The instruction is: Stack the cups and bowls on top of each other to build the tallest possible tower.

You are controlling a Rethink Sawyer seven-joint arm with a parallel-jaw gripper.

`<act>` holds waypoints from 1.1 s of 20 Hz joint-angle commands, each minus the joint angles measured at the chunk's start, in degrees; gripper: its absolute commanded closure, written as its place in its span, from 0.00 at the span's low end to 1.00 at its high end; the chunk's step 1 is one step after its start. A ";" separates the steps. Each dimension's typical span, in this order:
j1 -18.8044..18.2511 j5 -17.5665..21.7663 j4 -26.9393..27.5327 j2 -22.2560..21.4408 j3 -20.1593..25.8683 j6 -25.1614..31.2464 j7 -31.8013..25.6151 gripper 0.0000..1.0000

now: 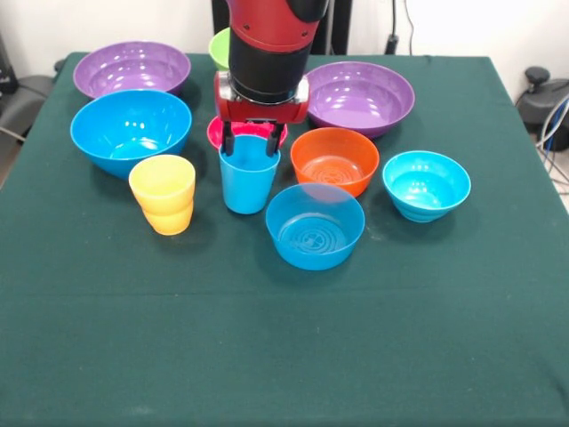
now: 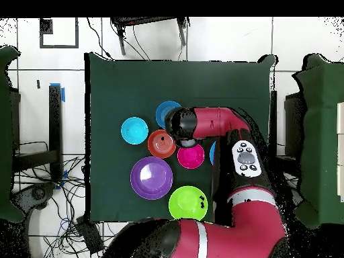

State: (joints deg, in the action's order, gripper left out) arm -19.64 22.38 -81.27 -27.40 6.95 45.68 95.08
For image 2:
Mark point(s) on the cyan plastic bowl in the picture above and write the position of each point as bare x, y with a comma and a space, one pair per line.
134, 131

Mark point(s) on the purple plastic bowl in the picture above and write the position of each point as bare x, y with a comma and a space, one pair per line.
151, 178

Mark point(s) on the grey office chair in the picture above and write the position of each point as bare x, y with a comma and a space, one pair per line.
37, 193

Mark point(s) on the dark green table cloth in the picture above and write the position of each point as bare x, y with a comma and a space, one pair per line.
121, 88

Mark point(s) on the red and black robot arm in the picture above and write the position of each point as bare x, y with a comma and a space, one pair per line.
215, 122

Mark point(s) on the green covered side table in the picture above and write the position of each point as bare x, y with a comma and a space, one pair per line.
319, 134
5, 134

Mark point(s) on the orange plastic bowl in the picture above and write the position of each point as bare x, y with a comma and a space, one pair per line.
158, 149

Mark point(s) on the black bench frame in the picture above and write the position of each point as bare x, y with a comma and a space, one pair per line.
55, 121

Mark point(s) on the black cabinet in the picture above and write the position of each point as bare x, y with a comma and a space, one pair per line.
294, 121

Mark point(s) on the pink plastic bowl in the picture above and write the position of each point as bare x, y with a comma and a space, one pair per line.
190, 158

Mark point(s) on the small blue plastic bowl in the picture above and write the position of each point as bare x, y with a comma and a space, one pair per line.
162, 113

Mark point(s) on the large blue plastic bowl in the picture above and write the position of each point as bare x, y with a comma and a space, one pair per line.
212, 153

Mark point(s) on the green plastic bowl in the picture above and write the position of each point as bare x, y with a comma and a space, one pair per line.
185, 203

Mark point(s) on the blue tape piece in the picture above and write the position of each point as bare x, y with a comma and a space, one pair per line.
63, 95
64, 174

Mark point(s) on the black square frame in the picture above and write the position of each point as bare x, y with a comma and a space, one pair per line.
46, 26

